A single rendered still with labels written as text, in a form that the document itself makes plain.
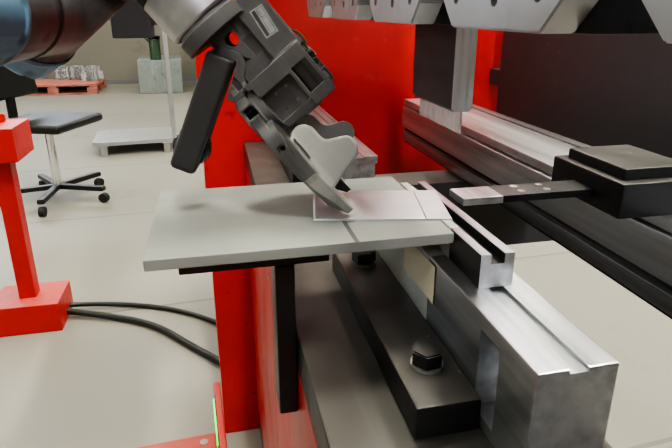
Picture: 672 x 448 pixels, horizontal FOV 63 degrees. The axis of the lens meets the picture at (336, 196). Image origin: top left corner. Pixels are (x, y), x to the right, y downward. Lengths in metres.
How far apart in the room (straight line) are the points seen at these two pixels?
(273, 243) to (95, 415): 1.55
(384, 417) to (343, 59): 1.05
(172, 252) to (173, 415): 1.45
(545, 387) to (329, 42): 1.11
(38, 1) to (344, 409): 0.38
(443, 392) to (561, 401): 0.10
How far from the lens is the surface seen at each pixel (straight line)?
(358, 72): 1.41
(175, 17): 0.50
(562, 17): 0.32
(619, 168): 0.64
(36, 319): 2.45
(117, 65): 10.07
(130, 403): 1.99
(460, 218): 0.54
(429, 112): 0.58
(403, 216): 0.53
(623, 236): 0.70
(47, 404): 2.08
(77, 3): 0.52
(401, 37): 1.44
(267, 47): 0.51
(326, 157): 0.50
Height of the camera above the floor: 1.19
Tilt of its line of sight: 19 degrees down
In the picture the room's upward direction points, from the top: straight up
